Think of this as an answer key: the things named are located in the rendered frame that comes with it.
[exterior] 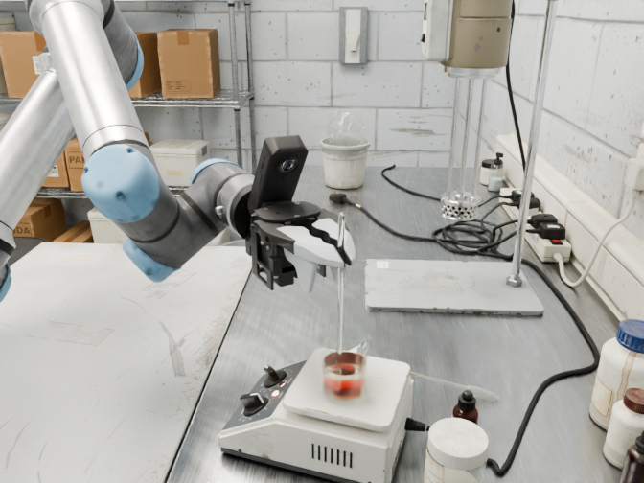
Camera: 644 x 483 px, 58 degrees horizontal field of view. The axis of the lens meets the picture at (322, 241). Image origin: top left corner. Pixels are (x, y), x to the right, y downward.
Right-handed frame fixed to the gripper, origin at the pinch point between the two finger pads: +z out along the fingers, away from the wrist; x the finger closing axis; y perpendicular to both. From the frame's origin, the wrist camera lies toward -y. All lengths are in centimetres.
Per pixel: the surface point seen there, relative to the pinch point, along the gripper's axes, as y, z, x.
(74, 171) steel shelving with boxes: 52, -243, -5
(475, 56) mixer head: -14.8, -23.5, -37.9
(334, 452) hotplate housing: 21.3, 3.0, 2.2
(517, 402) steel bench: 25.8, 2.8, -25.9
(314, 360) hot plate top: 17.1, -7.3, -1.2
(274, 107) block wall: 29, -229, -103
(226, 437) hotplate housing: 22.9, -6.6, 10.5
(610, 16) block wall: -20, -32, -81
